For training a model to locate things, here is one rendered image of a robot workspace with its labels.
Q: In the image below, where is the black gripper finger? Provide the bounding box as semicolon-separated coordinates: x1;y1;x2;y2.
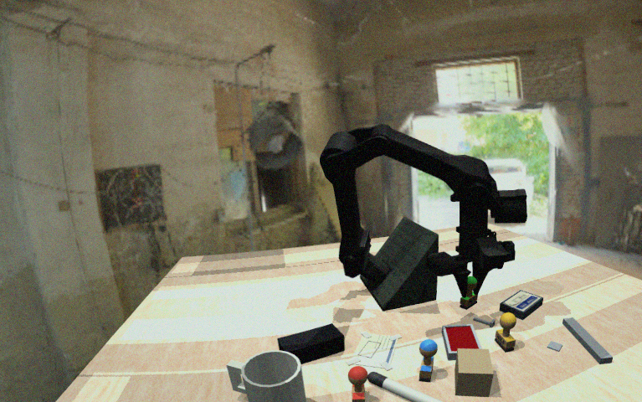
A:
472;261;493;295
453;270;471;298

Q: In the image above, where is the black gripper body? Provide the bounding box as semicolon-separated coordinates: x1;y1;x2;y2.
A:
426;224;491;276

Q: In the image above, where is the grey rectangular bar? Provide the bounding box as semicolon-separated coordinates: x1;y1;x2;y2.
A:
562;317;613;364

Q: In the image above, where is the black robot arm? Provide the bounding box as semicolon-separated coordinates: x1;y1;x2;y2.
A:
320;124;527;288

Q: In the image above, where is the yellow rubber stamp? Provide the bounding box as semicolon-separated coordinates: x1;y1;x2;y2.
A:
495;312;516;353

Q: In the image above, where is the white marker with black cap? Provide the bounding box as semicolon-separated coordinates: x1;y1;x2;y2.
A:
367;372;444;402

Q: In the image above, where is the grey mug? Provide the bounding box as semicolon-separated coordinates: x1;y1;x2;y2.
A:
226;350;306;402

